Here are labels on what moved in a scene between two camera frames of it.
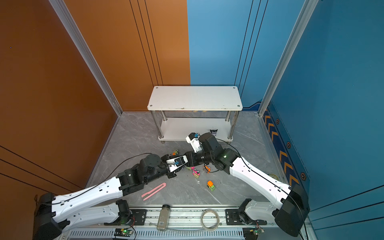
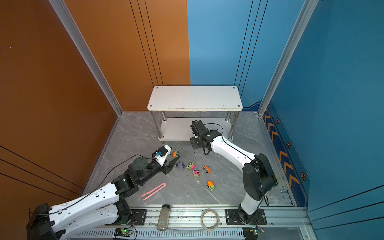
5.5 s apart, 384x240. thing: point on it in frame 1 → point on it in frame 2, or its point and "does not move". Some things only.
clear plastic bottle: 163,218 does not move
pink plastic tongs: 164,184 does not move
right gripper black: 191,156 → 193,142
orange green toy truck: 210,184 does not move
